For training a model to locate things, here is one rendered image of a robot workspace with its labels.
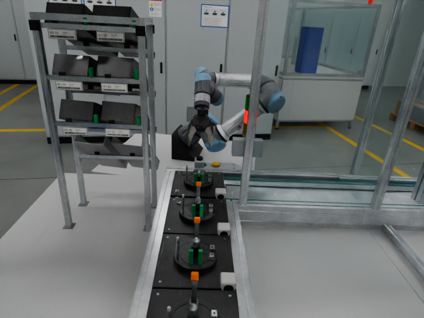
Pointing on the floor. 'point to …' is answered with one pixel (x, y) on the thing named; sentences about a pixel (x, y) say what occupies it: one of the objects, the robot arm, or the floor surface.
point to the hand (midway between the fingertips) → (200, 144)
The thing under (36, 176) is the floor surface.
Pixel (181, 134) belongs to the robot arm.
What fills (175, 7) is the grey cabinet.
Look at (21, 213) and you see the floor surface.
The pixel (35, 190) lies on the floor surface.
